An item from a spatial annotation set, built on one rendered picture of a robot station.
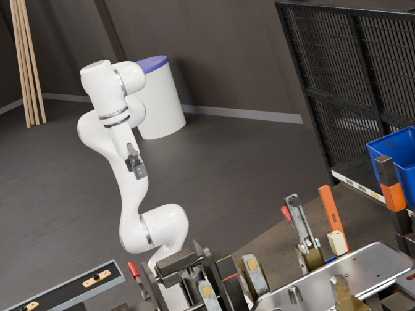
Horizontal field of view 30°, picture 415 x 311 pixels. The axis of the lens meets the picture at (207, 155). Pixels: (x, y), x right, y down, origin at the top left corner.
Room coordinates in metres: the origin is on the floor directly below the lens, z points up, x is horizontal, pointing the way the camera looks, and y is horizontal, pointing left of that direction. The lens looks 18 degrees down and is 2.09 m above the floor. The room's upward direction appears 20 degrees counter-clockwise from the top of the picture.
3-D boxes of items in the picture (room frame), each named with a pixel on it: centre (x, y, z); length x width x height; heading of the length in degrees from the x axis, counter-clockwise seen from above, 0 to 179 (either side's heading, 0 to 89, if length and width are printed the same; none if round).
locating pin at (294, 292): (1.84, -0.09, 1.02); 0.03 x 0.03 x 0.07
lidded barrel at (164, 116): (7.50, 0.32, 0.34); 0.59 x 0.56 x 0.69; 28
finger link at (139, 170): (1.97, 0.18, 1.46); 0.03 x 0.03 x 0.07; 13
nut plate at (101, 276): (2.07, 0.43, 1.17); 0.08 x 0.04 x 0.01; 112
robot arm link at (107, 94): (2.03, 0.19, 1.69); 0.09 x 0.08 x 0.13; 98
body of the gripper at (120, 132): (2.03, 0.20, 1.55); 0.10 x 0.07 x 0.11; 13
